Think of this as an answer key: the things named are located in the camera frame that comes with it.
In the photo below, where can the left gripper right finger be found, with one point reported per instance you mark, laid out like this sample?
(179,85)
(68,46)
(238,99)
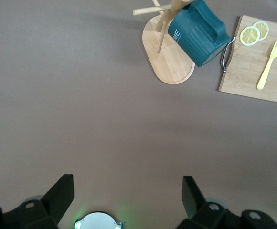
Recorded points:
(212,214)

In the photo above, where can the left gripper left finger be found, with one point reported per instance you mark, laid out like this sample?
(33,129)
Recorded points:
(33,212)

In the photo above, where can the dark teal cup yellow inside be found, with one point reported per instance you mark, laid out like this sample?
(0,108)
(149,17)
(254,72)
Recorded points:
(198,40)

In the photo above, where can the wooden mug tree rack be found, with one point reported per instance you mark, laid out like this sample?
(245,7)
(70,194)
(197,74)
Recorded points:
(169,69)

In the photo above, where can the brown table mat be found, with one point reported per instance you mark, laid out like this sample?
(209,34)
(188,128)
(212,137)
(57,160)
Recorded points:
(57,95)

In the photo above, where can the yellow plastic fork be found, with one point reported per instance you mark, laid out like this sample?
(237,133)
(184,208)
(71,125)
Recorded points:
(265,74)

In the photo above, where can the lemon slice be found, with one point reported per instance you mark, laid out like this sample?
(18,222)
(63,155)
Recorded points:
(263,27)
(249,35)

